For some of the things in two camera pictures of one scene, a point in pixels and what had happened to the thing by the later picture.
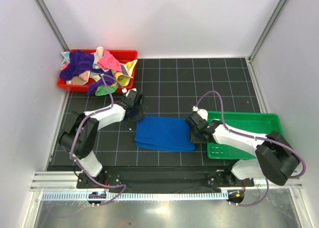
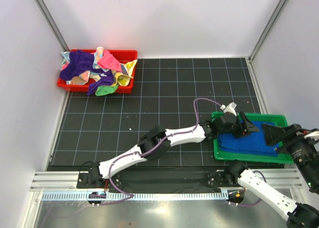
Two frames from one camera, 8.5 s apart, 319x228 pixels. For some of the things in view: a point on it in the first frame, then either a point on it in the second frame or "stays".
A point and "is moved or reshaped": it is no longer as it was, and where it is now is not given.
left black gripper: (139, 116) -> (247, 126)
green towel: (102, 90) stays
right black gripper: (194, 139) -> (291, 133)
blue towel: (164, 133) is moved or reshaped
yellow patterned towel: (123, 77) stays
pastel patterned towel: (66, 60) stays
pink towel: (108, 61) stays
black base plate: (161, 181) stays
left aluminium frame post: (49, 19) stays
